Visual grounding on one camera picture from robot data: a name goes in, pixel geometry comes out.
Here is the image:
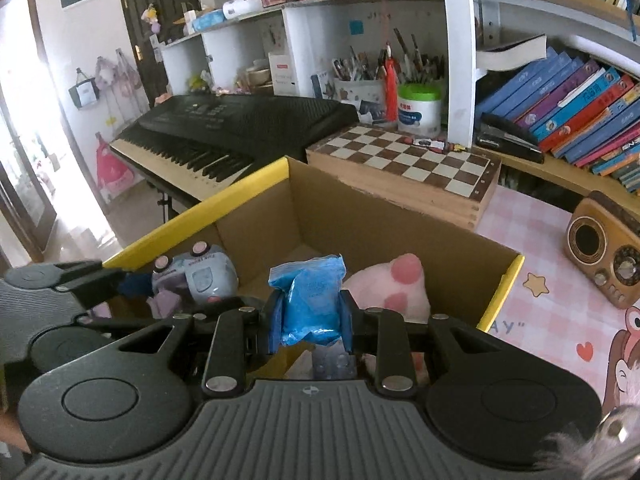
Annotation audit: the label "grey purple toy camera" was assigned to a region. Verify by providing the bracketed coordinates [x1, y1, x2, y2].
[145, 241, 240, 318]

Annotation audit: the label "brown retro radio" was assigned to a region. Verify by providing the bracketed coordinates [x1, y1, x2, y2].
[564, 190, 640, 310]

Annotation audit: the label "blue packet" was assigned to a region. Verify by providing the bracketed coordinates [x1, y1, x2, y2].
[268, 254, 347, 348]

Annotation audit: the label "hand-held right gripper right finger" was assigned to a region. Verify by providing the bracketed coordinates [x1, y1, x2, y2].
[340, 290, 546, 400]

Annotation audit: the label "stacked beige bowls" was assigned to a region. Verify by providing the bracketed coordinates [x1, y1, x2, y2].
[244, 59, 275, 90]

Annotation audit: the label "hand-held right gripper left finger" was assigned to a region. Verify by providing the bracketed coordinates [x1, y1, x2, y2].
[90, 292, 286, 400]

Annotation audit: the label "white wipes pack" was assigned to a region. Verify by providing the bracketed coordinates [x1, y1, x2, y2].
[222, 0, 264, 21]

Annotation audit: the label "pink plush toy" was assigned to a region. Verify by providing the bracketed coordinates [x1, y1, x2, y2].
[342, 253, 433, 386]

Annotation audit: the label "yellow cardboard box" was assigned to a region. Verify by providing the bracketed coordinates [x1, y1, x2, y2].
[102, 156, 526, 391]

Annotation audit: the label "pale pink hanging bag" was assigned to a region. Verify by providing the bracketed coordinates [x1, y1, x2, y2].
[115, 49, 144, 92]

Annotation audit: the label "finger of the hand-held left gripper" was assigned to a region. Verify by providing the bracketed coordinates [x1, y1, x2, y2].
[52, 260, 153, 311]
[85, 314, 173, 337]

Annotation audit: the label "bunch of pens and brushes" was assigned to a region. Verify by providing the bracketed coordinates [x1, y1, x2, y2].
[330, 27, 446, 86]

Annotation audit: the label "black keyboard stand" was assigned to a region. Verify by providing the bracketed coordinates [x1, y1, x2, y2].
[147, 180, 183, 223]

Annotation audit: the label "white box red label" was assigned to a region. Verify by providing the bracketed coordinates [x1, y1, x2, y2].
[267, 51, 302, 97]

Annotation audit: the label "fuzzy grey sleeve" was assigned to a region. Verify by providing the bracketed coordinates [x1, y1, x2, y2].
[532, 400, 640, 480]

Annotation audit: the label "black stapler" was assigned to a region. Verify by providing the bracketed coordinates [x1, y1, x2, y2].
[475, 112, 546, 164]

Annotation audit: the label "white printed pen cup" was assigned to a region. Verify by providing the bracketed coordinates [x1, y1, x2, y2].
[333, 77, 387, 125]

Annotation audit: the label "blue tissue pack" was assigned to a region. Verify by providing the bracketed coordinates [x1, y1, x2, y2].
[192, 9, 226, 33]

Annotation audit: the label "black electronic keyboard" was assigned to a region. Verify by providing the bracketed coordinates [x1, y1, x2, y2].
[109, 94, 361, 203]

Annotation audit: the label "small toy car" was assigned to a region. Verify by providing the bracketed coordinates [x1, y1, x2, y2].
[411, 135, 467, 154]

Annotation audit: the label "red tassel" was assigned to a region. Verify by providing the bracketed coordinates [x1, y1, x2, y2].
[384, 42, 399, 122]

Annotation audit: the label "white bookshelf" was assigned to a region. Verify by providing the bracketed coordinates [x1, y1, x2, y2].
[160, 0, 640, 211]

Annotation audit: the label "white jar green lid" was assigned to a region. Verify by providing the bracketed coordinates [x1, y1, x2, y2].
[396, 82, 444, 137]

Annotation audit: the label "white plush bag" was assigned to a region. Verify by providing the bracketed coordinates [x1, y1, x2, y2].
[95, 56, 117, 92]

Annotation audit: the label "small plush keychain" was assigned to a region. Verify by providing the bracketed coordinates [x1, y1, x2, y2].
[141, 4, 164, 37]

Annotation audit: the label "dark tote bag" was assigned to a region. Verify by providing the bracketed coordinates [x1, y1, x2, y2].
[68, 66, 100, 111]

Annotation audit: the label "blue hanging string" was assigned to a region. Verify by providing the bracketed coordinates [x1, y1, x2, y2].
[621, 0, 640, 43]

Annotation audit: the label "wooden chessboard box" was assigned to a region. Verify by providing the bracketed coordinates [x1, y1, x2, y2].
[305, 124, 502, 232]

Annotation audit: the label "row of leaning colourful books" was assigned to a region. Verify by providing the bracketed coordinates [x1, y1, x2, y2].
[475, 45, 640, 196]

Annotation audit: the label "pink backpack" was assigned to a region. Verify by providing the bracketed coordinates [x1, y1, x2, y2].
[94, 131, 136, 198]

